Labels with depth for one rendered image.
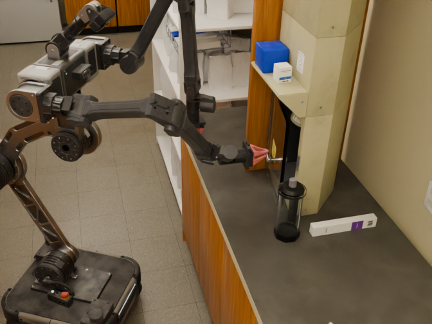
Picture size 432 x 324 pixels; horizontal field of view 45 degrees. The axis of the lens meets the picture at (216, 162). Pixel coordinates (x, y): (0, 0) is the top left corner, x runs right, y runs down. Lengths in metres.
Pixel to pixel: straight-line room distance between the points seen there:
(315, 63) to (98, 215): 2.28
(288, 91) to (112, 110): 0.62
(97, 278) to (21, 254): 0.78
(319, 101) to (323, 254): 0.58
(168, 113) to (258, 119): 0.73
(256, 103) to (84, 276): 1.34
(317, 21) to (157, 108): 0.60
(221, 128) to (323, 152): 0.86
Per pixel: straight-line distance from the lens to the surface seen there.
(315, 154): 2.06
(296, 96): 1.89
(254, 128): 2.35
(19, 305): 2.92
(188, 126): 1.78
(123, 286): 2.89
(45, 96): 1.94
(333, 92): 1.95
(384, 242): 2.18
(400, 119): 2.21
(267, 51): 2.00
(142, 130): 4.68
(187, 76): 2.23
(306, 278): 1.96
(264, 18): 2.15
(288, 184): 1.98
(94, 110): 1.84
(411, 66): 2.13
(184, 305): 3.09
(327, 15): 1.82
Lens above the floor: 2.32
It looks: 33 degrees down
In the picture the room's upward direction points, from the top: 2 degrees clockwise
